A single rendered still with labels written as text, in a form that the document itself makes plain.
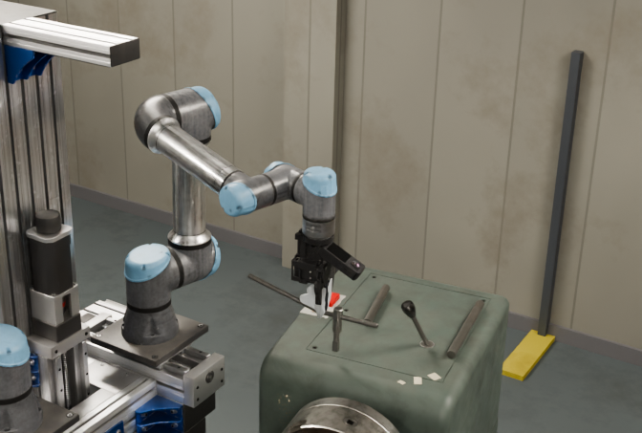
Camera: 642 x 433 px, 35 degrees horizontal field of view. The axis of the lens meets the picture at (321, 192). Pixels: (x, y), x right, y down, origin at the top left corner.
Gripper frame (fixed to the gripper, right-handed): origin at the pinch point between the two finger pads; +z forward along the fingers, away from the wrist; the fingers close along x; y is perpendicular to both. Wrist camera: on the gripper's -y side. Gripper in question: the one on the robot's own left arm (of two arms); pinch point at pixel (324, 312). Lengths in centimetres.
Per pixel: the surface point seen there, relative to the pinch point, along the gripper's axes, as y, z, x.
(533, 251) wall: -11, 95, -254
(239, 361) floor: 105, 139, -170
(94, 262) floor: 223, 140, -230
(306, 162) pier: 113, 75, -266
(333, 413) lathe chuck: -9.9, 14.0, 18.0
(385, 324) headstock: -8.9, 12.3, -21.1
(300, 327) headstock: 10.3, 12.4, -10.9
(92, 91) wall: 267, 68, -302
